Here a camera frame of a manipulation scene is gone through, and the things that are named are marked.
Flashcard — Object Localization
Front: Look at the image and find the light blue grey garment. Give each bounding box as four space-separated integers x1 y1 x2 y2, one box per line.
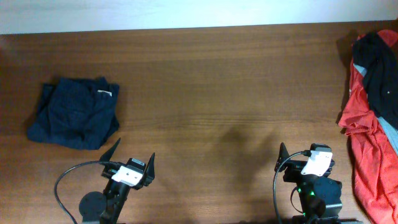
353 64 398 153

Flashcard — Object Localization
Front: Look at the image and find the folded navy blue garment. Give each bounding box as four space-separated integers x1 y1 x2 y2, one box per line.
27 77 119 150

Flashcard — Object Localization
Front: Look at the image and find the black t-shirt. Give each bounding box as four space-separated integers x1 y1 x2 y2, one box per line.
353 32 397 128

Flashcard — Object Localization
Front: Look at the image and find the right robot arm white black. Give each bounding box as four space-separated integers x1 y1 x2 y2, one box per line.
272 143 360 224

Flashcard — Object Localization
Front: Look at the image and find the red t-shirt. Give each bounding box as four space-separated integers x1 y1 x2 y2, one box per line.
338 30 397 223

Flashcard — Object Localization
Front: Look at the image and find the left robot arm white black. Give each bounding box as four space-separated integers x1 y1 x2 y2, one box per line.
79 141 155 224

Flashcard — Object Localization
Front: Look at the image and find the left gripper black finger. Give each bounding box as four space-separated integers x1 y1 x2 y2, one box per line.
146 152 155 179
99 138 121 162

